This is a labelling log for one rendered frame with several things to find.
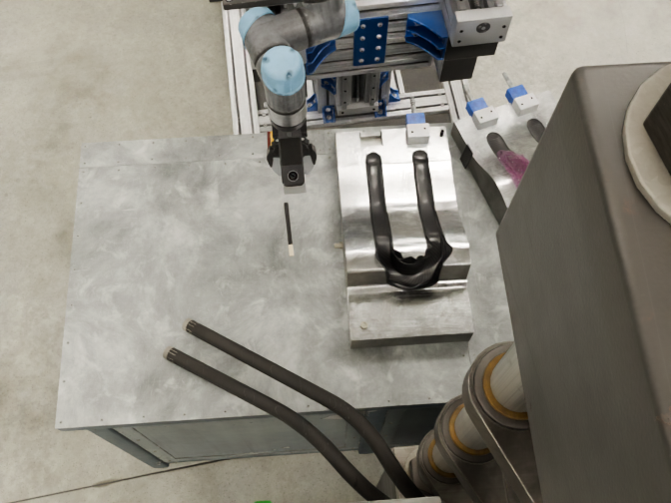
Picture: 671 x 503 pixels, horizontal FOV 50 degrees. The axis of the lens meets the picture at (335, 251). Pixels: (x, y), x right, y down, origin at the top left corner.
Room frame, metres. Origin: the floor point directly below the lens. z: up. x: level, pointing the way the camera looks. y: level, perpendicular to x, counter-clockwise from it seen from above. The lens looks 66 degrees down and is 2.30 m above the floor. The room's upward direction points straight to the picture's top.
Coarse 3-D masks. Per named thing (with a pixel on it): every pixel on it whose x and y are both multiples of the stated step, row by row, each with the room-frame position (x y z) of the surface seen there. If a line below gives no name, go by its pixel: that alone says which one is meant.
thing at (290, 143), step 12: (288, 132) 0.78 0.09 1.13; (300, 132) 0.78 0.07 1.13; (288, 144) 0.76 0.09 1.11; (300, 144) 0.76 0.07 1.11; (288, 156) 0.74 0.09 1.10; (300, 156) 0.74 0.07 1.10; (288, 168) 0.72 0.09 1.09; (300, 168) 0.72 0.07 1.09; (288, 180) 0.70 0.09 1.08; (300, 180) 0.70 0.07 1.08
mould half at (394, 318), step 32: (352, 160) 0.86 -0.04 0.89; (384, 160) 0.86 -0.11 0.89; (448, 160) 0.87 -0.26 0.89; (352, 192) 0.78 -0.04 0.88; (448, 192) 0.78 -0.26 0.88; (352, 224) 0.70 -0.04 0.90; (416, 224) 0.69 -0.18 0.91; (448, 224) 0.69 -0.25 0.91; (352, 256) 0.60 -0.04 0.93; (416, 256) 0.60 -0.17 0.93; (352, 288) 0.56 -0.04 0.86; (384, 288) 0.56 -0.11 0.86; (448, 288) 0.56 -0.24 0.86; (352, 320) 0.49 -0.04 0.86; (384, 320) 0.49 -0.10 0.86; (416, 320) 0.49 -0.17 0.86; (448, 320) 0.49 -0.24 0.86
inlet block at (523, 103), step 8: (504, 72) 1.14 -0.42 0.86; (512, 88) 1.08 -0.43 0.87; (520, 88) 1.08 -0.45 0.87; (512, 96) 1.06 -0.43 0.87; (520, 96) 1.06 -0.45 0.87; (528, 96) 1.05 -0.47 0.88; (512, 104) 1.04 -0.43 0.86; (520, 104) 1.03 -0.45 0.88; (528, 104) 1.03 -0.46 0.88; (536, 104) 1.03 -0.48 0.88; (520, 112) 1.01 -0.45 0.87; (528, 112) 1.02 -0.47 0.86
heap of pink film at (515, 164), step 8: (504, 152) 0.90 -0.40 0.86; (512, 152) 0.88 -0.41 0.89; (504, 160) 0.87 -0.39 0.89; (512, 160) 0.86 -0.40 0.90; (520, 160) 0.86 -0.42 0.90; (528, 160) 0.86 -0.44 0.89; (512, 168) 0.83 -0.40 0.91; (520, 168) 0.83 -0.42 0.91; (512, 176) 0.81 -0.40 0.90; (520, 176) 0.80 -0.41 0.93
